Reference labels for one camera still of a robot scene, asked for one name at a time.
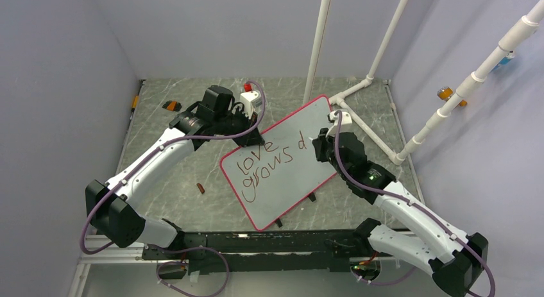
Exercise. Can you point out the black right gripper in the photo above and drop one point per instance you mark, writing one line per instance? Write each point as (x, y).
(320, 144)

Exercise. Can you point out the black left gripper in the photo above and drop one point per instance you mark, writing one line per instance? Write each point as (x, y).
(251, 138)

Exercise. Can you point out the pink framed whiteboard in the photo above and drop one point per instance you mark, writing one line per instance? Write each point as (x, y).
(271, 179)

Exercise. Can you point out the brown marker cap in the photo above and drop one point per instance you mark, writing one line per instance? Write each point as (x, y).
(200, 188)

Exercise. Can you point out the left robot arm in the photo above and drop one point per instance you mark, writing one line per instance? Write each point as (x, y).
(111, 206)

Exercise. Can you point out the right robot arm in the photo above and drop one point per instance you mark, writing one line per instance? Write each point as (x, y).
(450, 256)

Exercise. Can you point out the orange black tool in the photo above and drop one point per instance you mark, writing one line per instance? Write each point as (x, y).
(173, 106)

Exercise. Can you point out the yellow black screwdriver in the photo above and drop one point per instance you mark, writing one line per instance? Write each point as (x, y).
(136, 99)

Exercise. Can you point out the white PVC pipe right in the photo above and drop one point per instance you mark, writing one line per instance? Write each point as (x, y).
(518, 33)

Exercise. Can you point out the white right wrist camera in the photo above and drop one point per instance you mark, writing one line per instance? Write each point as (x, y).
(341, 123)

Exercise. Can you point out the white PVC pipe frame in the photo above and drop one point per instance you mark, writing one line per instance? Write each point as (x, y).
(339, 99)

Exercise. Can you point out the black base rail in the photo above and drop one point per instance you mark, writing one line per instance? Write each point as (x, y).
(213, 252)

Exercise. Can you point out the orange wall knob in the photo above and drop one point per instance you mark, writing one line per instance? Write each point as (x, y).
(445, 94)

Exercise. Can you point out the blue wall clip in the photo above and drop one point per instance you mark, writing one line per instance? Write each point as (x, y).
(508, 57)

